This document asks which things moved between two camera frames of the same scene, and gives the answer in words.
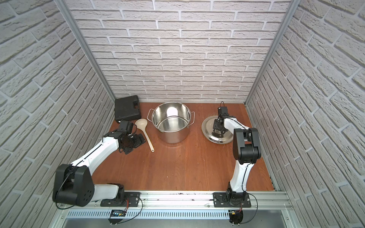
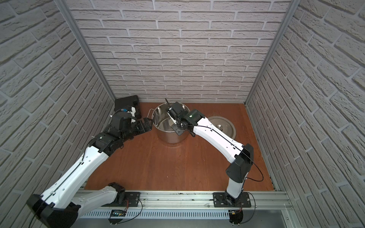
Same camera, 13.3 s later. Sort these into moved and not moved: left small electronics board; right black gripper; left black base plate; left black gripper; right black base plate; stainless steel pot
Moved: right black gripper; left black gripper
Not moved: left black base plate; left small electronics board; stainless steel pot; right black base plate
